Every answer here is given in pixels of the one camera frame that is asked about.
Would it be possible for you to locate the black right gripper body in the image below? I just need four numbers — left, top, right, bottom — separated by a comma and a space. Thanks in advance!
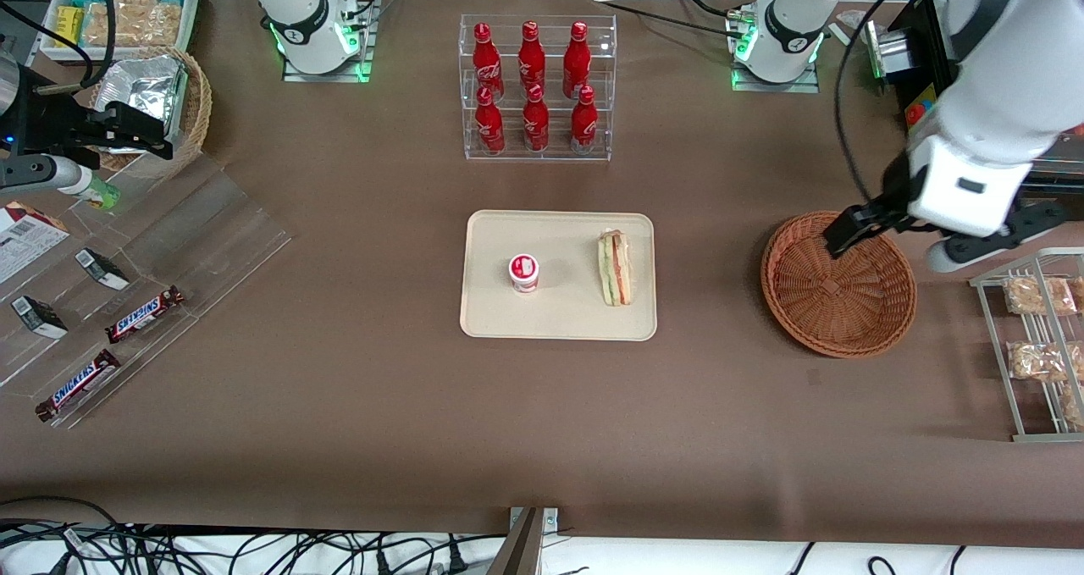
0, 69, 107, 157

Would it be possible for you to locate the triangular sandwich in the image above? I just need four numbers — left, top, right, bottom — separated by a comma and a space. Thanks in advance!
597, 229, 633, 307

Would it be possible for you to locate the light wicker basket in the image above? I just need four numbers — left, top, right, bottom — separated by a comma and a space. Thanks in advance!
88, 46, 213, 178

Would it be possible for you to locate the brown wicker basket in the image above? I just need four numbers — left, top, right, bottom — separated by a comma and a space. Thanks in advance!
760, 211, 918, 359

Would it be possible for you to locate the beige rectangular tray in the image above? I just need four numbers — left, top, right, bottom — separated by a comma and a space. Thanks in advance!
459, 210, 658, 341

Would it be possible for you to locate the silver foil bag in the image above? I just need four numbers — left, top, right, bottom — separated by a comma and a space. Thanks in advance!
100, 55, 190, 154

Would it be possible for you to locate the green white bottle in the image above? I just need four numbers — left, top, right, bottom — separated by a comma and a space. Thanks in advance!
83, 180, 122, 213

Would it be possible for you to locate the yellow snack packet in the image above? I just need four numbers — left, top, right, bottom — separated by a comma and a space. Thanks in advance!
53, 5, 85, 49

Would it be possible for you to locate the clear bag of crackers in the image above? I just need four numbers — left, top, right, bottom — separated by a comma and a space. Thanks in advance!
140, 0, 184, 47
83, 0, 158, 47

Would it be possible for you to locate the clear acrylic stepped display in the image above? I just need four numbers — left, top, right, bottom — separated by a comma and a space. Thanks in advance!
0, 152, 294, 431

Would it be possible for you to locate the white plastic snack bin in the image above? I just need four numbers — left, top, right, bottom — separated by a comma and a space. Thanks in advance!
39, 0, 202, 65

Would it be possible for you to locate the small black white box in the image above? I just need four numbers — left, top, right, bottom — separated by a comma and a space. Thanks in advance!
11, 296, 69, 340
75, 248, 131, 291

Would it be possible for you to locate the red white printed carton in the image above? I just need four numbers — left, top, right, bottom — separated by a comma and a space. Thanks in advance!
0, 202, 71, 286

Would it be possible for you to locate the black steel roller grill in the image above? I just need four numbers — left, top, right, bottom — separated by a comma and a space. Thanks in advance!
864, 0, 1084, 213

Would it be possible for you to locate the brown Snickers bar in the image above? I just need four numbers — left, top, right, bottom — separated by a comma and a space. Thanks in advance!
104, 285, 185, 344
35, 349, 122, 423

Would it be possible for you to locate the clear plastic wrapper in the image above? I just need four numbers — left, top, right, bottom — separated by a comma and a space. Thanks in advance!
830, 9, 875, 48

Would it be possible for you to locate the red cola bottle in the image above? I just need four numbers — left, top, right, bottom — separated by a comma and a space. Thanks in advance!
472, 23, 505, 102
570, 86, 599, 154
522, 84, 550, 152
518, 21, 547, 93
474, 86, 506, 155
562, 22, 592, 99

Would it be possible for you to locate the clear acrylic bottle rack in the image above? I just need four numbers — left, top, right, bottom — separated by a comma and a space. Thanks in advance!
459, 14, 617, 163

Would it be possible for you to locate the red white yogurt cup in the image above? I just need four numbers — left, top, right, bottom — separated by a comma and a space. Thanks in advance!
508, 254, 540, 294

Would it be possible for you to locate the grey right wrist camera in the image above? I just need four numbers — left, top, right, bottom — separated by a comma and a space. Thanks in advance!
0, 155, 92, 196

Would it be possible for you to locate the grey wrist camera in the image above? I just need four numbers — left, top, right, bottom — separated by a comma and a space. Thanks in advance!
926, 201, 1070, 273
0, 155, 92, 196

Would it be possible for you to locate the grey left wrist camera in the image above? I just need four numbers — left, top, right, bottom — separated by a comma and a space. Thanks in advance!
926, 201, 1070, 273

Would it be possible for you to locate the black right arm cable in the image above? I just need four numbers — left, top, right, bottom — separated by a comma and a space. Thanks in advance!
0, 0, 117, 93

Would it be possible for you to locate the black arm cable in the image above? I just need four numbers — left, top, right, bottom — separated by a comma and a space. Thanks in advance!
0, 0, 117, 93
834, 0, 954, 212

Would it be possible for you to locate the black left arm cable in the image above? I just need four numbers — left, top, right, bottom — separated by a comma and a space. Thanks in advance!
834, 0, 954, 212

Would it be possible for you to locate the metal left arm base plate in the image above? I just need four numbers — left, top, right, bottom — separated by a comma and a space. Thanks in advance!
731, 0, 821, 94

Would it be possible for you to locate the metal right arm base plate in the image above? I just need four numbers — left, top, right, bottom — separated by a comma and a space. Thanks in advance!
282, 0, 375, 84

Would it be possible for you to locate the grey metal wire rack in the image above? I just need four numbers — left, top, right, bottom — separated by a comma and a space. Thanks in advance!
970, 247, 1084, 444

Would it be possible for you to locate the black base power cable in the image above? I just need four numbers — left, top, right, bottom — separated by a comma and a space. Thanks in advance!
593, 0, 756, 38

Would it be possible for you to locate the metal table edge bracket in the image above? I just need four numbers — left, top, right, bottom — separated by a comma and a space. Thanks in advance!
508, 507, 561, 550

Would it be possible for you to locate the dark grey camera pole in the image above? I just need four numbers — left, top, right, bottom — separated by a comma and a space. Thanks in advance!
486, 507, 545, 575

